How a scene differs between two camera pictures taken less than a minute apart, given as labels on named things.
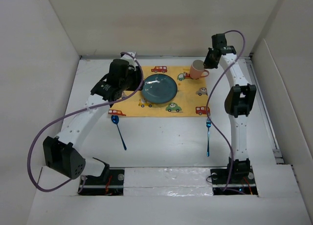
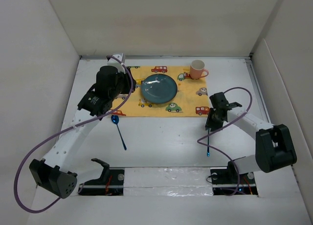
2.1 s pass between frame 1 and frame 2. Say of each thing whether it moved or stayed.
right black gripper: moved
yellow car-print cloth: moved
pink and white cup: stayed
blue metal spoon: stayed
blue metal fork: stayed
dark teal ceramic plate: stayed
